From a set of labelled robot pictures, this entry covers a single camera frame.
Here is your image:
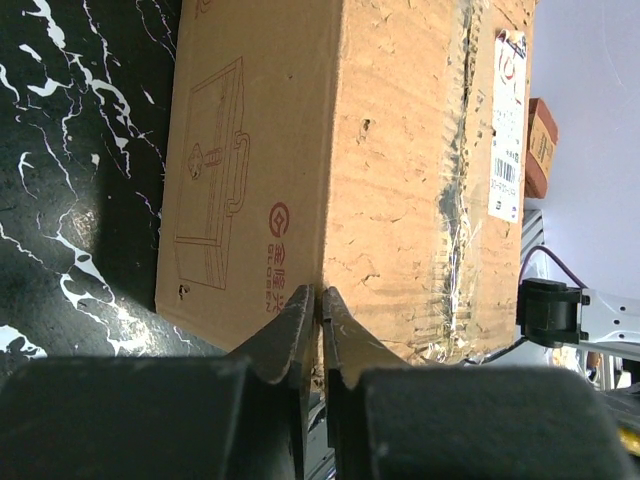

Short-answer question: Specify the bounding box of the brown sponge pack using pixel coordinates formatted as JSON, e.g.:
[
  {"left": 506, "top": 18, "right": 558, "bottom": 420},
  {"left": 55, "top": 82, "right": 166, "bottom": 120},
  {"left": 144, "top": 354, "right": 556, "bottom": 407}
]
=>
[{"left": 524, "top": 98, "right": 559, "bottom": 199}]

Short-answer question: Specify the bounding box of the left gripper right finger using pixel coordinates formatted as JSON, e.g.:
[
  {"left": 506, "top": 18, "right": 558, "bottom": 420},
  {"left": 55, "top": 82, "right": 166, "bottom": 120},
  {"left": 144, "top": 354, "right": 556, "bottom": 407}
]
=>
[{"left": 322, "top": 287, "right": 415, "bottom": 479}]

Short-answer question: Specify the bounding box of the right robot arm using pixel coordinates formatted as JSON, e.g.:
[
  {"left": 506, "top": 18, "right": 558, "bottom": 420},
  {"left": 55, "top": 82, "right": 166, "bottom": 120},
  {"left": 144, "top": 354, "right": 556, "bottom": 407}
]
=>
[{"left": 516, "top": 279, "right": 639, "bottom": 361}]

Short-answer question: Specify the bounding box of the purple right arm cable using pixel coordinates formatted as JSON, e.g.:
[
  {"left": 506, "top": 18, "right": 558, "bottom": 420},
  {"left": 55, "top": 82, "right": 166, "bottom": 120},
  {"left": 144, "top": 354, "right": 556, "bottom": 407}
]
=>
[{"left": 519, "top": 245, "right": 586, "bottom": 289}]

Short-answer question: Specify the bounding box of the brown cardboard express box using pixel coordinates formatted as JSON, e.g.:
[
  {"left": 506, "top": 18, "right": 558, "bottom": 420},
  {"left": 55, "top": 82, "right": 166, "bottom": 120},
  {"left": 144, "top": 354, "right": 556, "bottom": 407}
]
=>
[{"left": 155, "top": 1, "right": 535, "bottom": 364}]

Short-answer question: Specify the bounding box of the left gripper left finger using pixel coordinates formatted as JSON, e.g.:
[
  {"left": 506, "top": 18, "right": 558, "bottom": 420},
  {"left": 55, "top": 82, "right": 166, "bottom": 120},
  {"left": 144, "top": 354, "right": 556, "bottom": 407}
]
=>
[{"left": 227, "top": 285, "right": 315, "bottom": 479}]

